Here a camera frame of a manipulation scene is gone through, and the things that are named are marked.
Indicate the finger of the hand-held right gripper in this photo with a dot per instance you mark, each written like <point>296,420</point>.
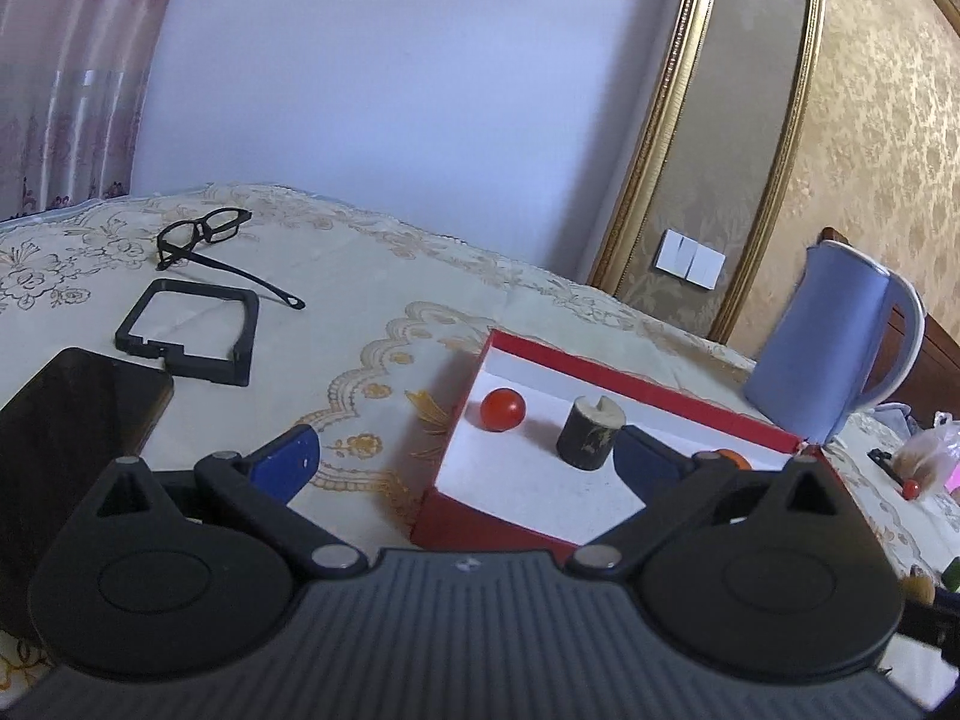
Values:
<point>930,626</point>

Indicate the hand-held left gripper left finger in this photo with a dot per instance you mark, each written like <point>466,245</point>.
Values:
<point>289,461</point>

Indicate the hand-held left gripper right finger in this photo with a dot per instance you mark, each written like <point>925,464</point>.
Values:
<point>646,465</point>

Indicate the yellow-green round fruit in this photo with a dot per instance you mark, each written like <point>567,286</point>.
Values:
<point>919,586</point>

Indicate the dark sugarcane piece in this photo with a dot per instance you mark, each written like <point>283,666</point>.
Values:
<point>589,439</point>

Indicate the orange mandarin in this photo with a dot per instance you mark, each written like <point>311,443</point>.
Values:
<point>731,459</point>

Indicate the red cardboard box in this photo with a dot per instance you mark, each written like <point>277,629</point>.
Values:
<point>525,480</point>

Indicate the red cherry tomato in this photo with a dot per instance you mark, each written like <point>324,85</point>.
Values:
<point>502,409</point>
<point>912,490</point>

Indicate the green cucumber piece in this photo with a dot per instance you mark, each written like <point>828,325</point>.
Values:
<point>952,574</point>

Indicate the small black plastic part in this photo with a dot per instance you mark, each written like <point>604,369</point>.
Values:
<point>885,461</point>

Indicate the clear plastic bag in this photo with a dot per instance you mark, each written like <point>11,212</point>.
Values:
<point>926,454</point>

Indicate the cream lace tablecloth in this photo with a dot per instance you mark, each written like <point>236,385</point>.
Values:
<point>360,300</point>

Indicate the blue electric kettle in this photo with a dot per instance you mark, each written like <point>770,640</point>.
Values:
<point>817,337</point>

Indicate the black smartphone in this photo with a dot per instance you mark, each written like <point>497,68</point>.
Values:
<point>75,450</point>

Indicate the black eyeglasses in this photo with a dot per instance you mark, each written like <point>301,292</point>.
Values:
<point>202,229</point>

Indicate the pink patterned curtain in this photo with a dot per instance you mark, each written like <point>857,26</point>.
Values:
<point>67,67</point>

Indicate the black square plastic frame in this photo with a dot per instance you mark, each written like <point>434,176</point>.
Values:
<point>244,337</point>

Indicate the white wall light switch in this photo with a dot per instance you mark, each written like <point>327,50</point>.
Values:
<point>690,259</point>

